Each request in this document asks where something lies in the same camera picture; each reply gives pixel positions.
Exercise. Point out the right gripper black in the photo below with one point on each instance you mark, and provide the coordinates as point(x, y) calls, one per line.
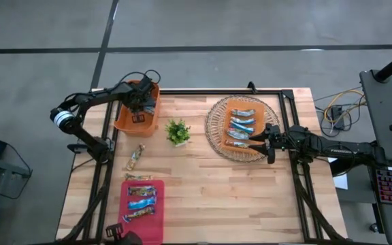
point(286, 139)

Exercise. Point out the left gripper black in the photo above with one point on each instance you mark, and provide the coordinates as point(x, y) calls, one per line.
point(139, 97)

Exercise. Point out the orange plastic bin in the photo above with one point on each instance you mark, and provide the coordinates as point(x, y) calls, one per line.
point(138, 129)

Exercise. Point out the dark blue granola bar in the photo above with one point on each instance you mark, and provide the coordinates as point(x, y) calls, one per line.
point(139, 213)

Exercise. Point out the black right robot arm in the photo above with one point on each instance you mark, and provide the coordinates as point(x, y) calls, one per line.
point(335, 149)

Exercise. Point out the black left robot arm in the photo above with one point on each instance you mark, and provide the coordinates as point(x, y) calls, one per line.
point(90, 98)

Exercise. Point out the small green potted plant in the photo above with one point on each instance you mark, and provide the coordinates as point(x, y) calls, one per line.
point(178, 132)

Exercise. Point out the round wicker basket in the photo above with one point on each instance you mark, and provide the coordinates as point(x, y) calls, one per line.
point(213, 132)

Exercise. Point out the black table clamp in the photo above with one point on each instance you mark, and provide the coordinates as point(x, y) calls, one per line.
point(251, 86)

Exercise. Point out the black power adapter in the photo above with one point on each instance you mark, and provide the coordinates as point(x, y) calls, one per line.
point(336, 114)

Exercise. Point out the white paper sheet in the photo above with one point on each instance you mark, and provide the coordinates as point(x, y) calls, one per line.
point(341, 182)

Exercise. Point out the pink plastic bin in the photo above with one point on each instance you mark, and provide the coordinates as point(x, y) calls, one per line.
point(151, 231)

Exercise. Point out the dark grey desk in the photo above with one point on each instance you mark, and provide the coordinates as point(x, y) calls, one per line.
point(379, 112)

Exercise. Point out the grey caster wheel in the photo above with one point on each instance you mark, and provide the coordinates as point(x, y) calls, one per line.
point(373, 228)

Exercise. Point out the black aluminium table frame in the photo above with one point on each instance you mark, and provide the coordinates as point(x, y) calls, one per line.
point(216, 92)

